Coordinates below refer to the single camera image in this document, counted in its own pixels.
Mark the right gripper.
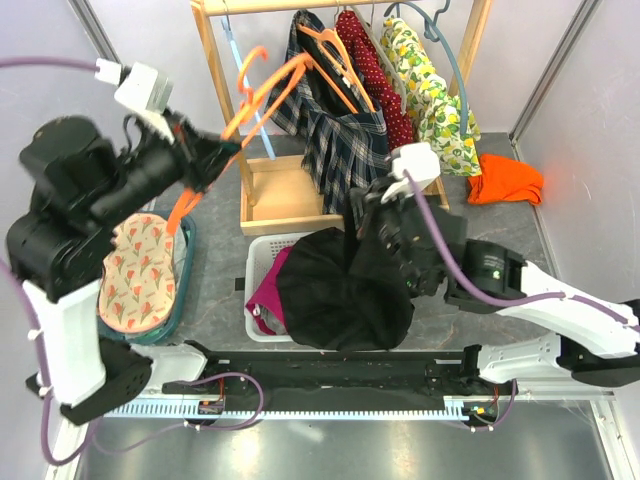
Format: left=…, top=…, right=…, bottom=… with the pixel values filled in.
left=348, top=177, right=428, bottom=295

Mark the black skirt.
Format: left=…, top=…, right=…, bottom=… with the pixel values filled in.
left=277, top=218, right=446, bottom=351

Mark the navy plaid skirt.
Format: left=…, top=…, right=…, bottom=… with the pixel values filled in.
left=270, top=10, right=389, bottom=214

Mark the light blue hanger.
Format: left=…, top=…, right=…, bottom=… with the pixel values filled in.
left=219, top=9, right=277, bottom=161

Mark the magenta pleated skirt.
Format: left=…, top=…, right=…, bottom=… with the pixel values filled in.
left=245, top=246, right=292, bottom=336

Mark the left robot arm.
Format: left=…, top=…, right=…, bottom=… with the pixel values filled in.
left=6, top=112, right=242, bottom=426

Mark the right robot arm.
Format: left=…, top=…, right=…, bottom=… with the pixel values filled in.
left=345, top=179, right=639, bottom=394

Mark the blue-grey hanger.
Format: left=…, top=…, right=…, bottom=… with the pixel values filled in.
left=384, top=0, right=469, bottom=134

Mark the grey hanger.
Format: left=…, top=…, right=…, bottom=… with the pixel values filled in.
left=349, top=0, right=408, bottom=114

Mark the wooden clothes rack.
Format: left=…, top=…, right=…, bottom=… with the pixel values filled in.
left=190, top=1, right=492, bottom=236

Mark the teal plastic tub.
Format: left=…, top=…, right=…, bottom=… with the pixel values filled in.
left=97, top=211, right=197, bottom=346

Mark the red polka dot garment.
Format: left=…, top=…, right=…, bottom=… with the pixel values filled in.
left=335, top=10, right=414, bottom=150

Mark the white plastic laundry basket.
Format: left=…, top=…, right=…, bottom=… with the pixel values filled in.
left=243, top=232, right=308, bottom=343

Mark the orange cloth on floor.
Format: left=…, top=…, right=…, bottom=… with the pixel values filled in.
left=467, top=153, right=544, bottom=206

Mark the lemon print garment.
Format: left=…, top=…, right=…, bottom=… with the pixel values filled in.
left=380, top=17, right=481, bottom=177

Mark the floral tulip cloth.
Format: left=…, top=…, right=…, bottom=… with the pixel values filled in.
left=97, top=212, right=177, bottom=335

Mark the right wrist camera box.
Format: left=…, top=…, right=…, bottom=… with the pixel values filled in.
left=381, top=142, right=441, bottom=204

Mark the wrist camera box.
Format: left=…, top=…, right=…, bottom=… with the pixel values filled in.
left=95, top=58, right=175, bottom=144
left=381, top=142, right=441, bottom=204

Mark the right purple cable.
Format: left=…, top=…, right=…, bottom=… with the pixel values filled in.
left=402, top=169, right=640, bottom=434

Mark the purple cable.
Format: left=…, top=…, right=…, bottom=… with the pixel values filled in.
left=0, top=57, right=264, bottom=466
left=402, top=169, right=640, bottom=434

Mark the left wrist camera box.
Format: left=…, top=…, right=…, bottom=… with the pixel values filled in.
left=95, top=58, right=175, bottom=144

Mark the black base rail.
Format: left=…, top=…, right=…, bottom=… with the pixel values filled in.
left=162, top=344, right=517, bottom=412

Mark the white slotted cable duct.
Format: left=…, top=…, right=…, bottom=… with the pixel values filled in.
left=105, top=397, right=471, bottom=421

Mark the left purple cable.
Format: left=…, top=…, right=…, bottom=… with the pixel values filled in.
left=0, top=57, right=264, bottom=466

